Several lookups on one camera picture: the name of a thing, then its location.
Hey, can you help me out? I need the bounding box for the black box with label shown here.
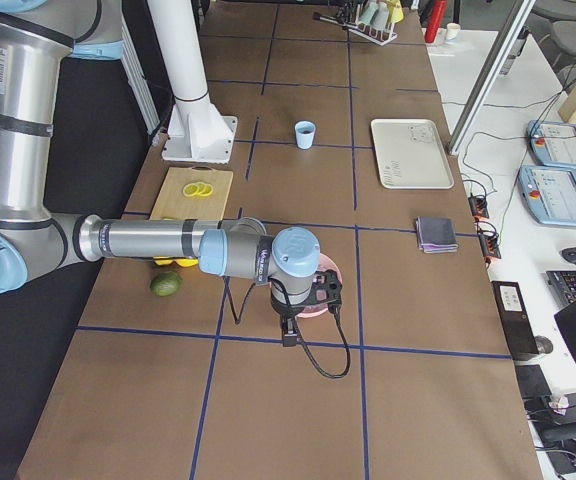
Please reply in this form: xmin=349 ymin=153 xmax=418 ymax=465
xmin=491 ymin=281 xmax=539 ymax=361

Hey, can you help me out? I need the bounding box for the lower teach pendant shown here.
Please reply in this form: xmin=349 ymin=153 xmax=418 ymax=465
xmin=518 ymin=165 xmax=576 ymax=228

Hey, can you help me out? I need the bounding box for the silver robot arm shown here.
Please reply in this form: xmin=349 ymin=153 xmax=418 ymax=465
xmin=0 ymin=1 xmax=320 ymax=346

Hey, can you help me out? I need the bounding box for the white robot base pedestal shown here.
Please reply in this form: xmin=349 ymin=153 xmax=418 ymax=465
xmin=148 ymin=0 xmax=238 ymax=164

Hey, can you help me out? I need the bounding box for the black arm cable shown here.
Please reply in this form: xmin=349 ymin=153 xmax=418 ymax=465
xmin=222 ymin=277 xmax=352 ymax=380

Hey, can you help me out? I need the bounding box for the black keyboard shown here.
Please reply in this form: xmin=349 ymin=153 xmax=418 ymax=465
xmin=546 ymin=270 xmax=576 ymax=307

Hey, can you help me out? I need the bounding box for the grey folded cloth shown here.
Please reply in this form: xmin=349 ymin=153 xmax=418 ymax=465
xmin=415 ymin=217 xmax=458 ymax=253

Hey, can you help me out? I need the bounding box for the pink bowl of ice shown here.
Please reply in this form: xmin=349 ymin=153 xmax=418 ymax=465
xmin=298 ymin=253 xmax=342 ymax=318

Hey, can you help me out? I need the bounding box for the small white paper cup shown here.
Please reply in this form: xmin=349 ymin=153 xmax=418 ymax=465
xmin=444 ymin=22 xmax=461 ymax=42

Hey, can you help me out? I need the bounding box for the cream bear tray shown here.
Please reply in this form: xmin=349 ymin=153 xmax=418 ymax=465
xmin=370 ymin=119 xmax=454 ymax=190

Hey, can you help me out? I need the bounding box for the red bottle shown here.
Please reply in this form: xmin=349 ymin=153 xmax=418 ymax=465
xmin=424 ymin=0 xmax=448 ymax=44

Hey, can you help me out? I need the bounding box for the upper teach pendant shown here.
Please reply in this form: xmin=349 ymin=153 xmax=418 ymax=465
xmin=527 ymin=120 xmax=576 ymax=171

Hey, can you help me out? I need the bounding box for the white wire cup rack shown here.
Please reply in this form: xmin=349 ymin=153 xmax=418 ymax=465
xmin=349 ymin=0 xmax=404 ymax=46

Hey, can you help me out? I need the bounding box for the aluminium frame post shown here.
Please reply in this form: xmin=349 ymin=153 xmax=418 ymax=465
xmin=447 ymin=0 xmax=536 ymax=156

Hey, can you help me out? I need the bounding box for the orange black power strip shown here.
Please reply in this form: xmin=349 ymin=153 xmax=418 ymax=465
xmin=468 ymin=195 xmax=490 ymax=220
xmin=476 ymin=221 xmax=501 ymax=263

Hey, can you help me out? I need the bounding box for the bamboo cutting board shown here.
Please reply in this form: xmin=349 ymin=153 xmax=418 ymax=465
xmin=150 ymin=167 xmax=233 ymax=220

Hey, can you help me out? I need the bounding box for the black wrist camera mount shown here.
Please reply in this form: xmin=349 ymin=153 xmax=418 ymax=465
xmin=311 ymin=269 xmax=343 ymax=313

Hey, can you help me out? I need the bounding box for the green avocado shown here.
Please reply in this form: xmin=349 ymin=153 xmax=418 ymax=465
xmin=149 ymin=272 xmax=182 ymax=297

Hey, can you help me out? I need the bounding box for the teach pendant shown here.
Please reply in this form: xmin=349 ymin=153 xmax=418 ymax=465
xmin=527 ymin=120 xmax=576 ymax=171
xmin=518 ymin=165 xmax=576 ymax=228

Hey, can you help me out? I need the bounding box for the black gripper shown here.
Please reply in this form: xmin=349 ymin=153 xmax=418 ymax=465
xmin=270 ymin=295 xmax=306 ymax=347
xmin=336 ymin=0 xmax=359 ymax=24

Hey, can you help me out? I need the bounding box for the steel muddler with black tip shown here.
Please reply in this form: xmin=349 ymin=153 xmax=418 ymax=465
xmin=312 ymin=12 xmax=353 ymax=29

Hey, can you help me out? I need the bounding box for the light blue cup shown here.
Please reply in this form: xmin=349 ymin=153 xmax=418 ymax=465
xmin=294 ymin=120 xmax=316 ymax=150

